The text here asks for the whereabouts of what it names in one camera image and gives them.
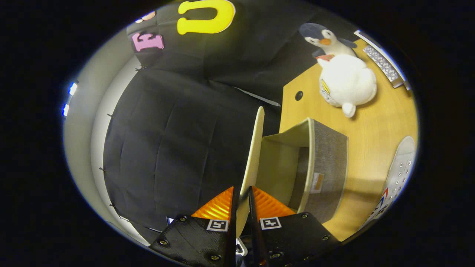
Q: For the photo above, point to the white canvas shoe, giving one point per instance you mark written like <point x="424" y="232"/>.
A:
<point x="400" y="167"/>

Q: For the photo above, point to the grey fabric storage box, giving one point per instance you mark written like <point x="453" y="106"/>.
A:
<point x="328" y="155"/>

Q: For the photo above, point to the white plush toy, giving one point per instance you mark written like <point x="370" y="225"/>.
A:
<point x="347" y="81"/>

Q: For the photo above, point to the white book with portrait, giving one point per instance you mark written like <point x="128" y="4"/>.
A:
<point x="378" y="44"/>

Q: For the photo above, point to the bright ceiling lamp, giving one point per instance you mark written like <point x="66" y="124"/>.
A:
<point x="65" y="110"/>
<point x="72" y="89"/>

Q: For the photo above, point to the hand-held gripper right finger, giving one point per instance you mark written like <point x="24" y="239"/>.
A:
<point x="293" y="241"/>

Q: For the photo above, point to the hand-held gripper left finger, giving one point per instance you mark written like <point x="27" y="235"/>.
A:
<point x="196" y="241"/>

